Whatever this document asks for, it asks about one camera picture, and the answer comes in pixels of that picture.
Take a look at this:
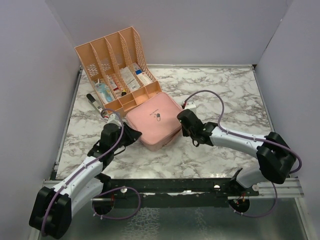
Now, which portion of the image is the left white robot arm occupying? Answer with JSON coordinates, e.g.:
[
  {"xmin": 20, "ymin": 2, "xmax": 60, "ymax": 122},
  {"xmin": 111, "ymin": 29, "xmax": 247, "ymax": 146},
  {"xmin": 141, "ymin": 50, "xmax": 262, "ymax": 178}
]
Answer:
[{"xmin": 29, "ymin": 123, "xmax": 142, "ymax": 239}]

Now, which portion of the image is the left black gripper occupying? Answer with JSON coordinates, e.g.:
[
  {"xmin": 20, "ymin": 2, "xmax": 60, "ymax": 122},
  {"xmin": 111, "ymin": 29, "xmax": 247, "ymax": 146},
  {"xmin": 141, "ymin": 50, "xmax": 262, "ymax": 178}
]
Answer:
[{"xmin": 111, "ymin": 121, "xmax": 141, "ymax": 152}]

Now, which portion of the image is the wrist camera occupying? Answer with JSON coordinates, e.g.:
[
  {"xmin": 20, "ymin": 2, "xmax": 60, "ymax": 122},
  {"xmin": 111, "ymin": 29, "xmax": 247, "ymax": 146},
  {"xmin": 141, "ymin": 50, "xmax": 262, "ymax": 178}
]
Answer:
[
  {"xmin": 107, "ymin": 113, "xmax": 122, "ymax": 127},
  {"xmin": 184, "ymin": 101, "xmax": 197, "ymax": 115}
]

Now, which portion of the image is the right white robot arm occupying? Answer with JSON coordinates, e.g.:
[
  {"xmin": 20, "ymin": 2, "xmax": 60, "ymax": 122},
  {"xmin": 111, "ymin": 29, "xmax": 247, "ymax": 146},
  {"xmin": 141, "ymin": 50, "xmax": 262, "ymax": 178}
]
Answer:
[{"xmin": 177, "ymin": 109, "xmax": 296, "ymax": 196}]

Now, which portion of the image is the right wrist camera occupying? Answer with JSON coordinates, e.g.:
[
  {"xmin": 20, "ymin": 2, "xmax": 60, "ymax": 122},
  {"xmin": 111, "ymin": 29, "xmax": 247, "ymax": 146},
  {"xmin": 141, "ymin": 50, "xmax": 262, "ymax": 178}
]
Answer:
[{"xmin": 184, "ymin": 101, "xmax": 197, "ymax": 115}]

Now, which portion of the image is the orange plastic file organizer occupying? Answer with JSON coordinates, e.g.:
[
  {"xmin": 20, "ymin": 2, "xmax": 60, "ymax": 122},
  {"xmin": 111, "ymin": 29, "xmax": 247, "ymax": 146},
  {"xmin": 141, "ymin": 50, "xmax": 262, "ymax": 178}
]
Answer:
[{"xmin": 75, "ymin": 26, "xmax": 162, "ymax": 116}]

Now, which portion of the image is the red white medicine box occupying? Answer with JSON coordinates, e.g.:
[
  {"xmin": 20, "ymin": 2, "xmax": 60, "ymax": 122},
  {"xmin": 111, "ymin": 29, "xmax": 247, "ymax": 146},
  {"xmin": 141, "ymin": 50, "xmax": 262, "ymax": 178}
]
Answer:
[{"xmin": 106, "ymin": 74, "xmax": 122, "ymax": 92}]

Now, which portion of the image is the black silver stapler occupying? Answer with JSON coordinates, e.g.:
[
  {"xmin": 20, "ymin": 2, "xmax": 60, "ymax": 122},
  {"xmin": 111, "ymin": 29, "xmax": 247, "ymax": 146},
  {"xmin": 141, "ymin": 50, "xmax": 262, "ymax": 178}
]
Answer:
[{"xmin": 86, "ymin": 93, "xmax": 103, "ymax": 113}]

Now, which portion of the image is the blue patterned pouch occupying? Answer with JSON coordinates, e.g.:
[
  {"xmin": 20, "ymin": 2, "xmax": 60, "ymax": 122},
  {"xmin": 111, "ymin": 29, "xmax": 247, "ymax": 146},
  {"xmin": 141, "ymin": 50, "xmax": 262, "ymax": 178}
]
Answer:
[{"xmin": 95, "ymin": 82, "xmax": 114, "ymax": 104}]

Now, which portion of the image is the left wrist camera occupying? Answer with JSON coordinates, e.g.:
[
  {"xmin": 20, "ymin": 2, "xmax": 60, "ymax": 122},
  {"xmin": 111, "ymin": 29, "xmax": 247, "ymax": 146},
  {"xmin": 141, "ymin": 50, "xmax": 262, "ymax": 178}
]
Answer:
[{"xmin": 107, "ymin": 113, "xmax": 122, "ymax": 127}]

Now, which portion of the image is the pink medicine kit case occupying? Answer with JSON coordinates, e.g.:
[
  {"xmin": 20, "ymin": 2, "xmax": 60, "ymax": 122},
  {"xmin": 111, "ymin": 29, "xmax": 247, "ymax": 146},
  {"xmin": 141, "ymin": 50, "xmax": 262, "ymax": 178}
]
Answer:
[{"xmin": 126, "ymin": 92, "xmax": 182, "ymax": 152}]

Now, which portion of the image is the blue white medicine box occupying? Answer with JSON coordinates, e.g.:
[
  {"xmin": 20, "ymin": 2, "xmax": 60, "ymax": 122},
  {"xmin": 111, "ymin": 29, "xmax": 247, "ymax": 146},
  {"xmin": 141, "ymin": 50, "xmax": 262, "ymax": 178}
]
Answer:
[{"xmin": 132, "ymin": 62, "xmax": 152, "ymax": 86}]

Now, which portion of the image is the small dark bottle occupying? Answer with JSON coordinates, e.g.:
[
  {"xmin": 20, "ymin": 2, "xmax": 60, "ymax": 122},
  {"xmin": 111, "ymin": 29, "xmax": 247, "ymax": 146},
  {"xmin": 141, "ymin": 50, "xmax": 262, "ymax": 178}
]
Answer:
[{"xmin": 121, "ymin": 90, "xmax": 127, "ymax": 97}]

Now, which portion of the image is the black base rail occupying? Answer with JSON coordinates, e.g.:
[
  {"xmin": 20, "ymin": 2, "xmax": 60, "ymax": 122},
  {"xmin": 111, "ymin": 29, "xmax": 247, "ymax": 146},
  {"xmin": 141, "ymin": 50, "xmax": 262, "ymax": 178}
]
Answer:
[{"xmin": 97, "ymin": 176, "xmax": 259, "ymax": 209}]

